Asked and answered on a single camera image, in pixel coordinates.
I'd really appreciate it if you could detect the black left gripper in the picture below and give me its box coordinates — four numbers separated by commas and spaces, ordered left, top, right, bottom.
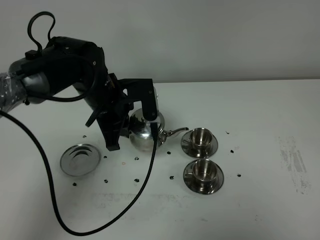
85, 73, 158, 151

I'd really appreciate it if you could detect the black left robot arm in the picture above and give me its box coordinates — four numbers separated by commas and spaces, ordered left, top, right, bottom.
9, 37, 159, 151

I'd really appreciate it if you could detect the stainless steel teapot saucer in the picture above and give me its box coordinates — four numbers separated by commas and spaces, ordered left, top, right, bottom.
59, 143, 101, 177

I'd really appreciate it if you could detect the far stainless steel saucer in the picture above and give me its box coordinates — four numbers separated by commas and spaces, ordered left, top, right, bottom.
180, 135, 219, 159

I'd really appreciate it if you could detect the far stainless steel teacup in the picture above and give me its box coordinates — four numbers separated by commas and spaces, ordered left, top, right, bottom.
181, 127, 214, 148

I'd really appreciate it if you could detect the stainless steel teacup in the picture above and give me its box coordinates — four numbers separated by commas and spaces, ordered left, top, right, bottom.
181, 127, 214, 148
183, 159, 218, 183

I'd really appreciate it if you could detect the near stainless steel teacup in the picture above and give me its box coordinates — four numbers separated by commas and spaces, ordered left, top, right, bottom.
183, 159, 218, 183

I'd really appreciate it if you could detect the near stainless steel saucer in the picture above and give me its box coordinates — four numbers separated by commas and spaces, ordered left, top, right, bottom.
183, 163, 224, 195

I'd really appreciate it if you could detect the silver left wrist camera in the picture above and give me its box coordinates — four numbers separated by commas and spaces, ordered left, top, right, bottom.
153, 87, 159, 115

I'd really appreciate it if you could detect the black left camera cable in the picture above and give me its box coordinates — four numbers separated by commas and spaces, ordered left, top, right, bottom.
0, 11, 159, 236

